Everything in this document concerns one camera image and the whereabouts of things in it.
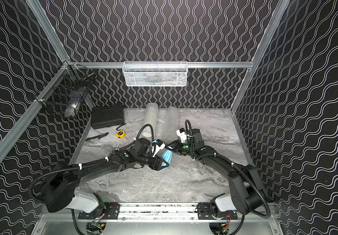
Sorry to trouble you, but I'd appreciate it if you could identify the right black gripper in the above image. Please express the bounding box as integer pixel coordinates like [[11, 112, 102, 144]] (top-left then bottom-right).
[[165, 140, 195, 155]]

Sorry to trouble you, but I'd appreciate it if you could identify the light blue ribbed vase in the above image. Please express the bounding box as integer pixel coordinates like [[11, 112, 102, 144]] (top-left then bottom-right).
[[156, 147, 174, 170]]

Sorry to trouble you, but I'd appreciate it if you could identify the clear bubble wrap sheet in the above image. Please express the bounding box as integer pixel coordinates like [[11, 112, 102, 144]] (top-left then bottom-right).
[[115, 166, 209, 202]]

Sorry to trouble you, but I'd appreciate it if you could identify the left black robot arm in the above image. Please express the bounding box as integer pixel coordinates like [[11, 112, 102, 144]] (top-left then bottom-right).
[[29, 149, 172, 219]]

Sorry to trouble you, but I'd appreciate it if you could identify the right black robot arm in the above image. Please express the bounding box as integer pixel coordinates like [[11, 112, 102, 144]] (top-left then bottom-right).
[[166, 141, 271, 219]]

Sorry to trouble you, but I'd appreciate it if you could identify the bubble wrap roll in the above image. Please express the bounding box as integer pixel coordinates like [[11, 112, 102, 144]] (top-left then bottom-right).
[[163, 106, 179, 144]]

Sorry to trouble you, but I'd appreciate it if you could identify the bubble wrapped white-capped roll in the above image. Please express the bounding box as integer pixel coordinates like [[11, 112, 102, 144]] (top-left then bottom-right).
[[142, 103, 159, 138]]

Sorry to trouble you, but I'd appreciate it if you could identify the yellow tape measure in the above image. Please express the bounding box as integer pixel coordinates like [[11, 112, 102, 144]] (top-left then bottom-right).
[[115, 130, 125, 139]]

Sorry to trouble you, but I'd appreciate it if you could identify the black utility knife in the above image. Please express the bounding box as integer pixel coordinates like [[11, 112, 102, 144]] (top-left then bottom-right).
[[85, 132, 109, 142]]

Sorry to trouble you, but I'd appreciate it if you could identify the black plastic tool case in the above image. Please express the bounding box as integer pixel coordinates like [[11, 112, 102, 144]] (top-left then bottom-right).
[[91, 103, 125, 129]]

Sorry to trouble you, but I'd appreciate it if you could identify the white mesh basket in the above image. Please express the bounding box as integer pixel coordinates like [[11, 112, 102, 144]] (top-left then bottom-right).
[[122, 61, 189, 87]]

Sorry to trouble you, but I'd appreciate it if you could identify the wrapped item in black basket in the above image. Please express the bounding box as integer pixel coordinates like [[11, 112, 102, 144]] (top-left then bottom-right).
[[64, 91, 82, 118]]

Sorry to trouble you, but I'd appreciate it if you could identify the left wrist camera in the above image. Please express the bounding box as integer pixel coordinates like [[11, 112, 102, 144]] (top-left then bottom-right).
[[129, 138, 166, 157]]

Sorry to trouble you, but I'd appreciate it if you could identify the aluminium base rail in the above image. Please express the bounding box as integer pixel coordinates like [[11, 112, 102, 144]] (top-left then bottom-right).
[[41, 202, 275, 222]]

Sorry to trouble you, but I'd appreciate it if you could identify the black wire basket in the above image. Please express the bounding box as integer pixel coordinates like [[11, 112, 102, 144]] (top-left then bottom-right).
[[38, 63, 95, 118]]

